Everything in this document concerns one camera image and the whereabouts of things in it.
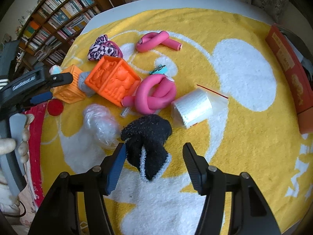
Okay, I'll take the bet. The red pompom ball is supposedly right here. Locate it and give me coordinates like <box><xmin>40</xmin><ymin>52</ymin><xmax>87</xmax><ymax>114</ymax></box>
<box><xmin>47</xmin><ymin>99</ymin><xmax>64</xmax><ymax>117</ymax></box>

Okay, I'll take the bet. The orange embossed soft cube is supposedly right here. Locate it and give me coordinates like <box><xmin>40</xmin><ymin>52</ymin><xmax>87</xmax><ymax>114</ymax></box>
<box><xmin>53</xmin><ymin>65</ymin><xmax>86</xmax><ymax>104</ymax></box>

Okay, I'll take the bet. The clear plastic bag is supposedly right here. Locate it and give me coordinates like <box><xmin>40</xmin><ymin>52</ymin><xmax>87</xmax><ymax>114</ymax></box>
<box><xmin>83</xmin><ymin>103</ymin><xmax>121</xmax><ymax>149</ymax></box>

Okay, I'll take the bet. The black fuzzy sock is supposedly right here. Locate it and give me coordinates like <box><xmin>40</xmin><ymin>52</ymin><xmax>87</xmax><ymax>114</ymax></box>
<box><xmin>121</xmin><ymin>114</ymin><xmax>172</xmax><ymax>182</ymax></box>

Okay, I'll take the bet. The white tape roll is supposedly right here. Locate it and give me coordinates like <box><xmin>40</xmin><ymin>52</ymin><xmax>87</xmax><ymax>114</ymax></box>
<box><xmin>171</xmin><ymin>84</ymin><xmax>229</xmax><ymax>129</ymax></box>

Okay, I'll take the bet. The pink leopard fuzzy sock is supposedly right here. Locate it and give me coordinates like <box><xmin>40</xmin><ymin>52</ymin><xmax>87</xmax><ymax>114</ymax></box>
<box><xmin>87</xmin><ymin>34</ymin><xmax>123</xmax><ymax>61</ymax></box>

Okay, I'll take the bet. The teal binder clip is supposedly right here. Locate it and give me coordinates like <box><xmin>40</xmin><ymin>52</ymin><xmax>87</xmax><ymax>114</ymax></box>
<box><xmin>149</xmin><ymin>65</ymin><xmax>168</xmax><ymax>75</ymax></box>

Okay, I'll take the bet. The pink foam curler knot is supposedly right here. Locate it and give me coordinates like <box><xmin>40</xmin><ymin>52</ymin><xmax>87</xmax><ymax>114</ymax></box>
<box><xmin>135</xmin><ymin>31</ymin><xmax>182</xmax><ymax>52</ymax></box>

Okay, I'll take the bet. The pastel sock ball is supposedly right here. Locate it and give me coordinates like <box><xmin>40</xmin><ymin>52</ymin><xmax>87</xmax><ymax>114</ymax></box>
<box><xmin>49</xmin><ymin>65</ymin><xmax>63</xmax><ymax>75</ymax></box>

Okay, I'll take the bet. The grey knotted sock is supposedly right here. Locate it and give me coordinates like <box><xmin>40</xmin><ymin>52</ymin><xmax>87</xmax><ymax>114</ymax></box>
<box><xmin>78</xmin><ymin>71</ymin><xmax>95</xmax><ymax>97</ymax></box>

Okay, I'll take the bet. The gloved left hand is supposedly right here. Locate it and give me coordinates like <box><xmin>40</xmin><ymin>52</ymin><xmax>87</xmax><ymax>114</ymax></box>
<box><xmin>0</xmin><ymin>113</ymin><xmax>36</xmax><ymax>165</ymax></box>

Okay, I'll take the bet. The red floral cloth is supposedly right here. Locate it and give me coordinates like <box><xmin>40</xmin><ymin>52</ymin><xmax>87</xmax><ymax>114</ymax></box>
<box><xmin>26</xmin><ymin>102</ymin><xmax>47</xmax><ymax>210</ymax></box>

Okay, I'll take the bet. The wooden bookshelf with books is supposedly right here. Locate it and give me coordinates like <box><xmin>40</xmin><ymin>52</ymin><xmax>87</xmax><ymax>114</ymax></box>
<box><xmin>17</xmin><ymin>0</ymin><xmax>113</xmax><ymax>66</ymax></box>

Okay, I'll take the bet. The yellow white cartoon blanket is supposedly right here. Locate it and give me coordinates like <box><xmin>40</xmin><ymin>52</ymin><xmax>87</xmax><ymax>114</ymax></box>
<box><xmin>40</xmin><ymin>7</ymin><xmax>313</xmax><ymax>235</ymax></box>

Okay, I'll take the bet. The orange storage box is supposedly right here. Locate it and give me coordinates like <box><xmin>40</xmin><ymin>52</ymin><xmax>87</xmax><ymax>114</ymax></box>
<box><xmin>265</xmin><ymin>24</ymin><xmax>312</xmax><ymax>134</ymax></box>

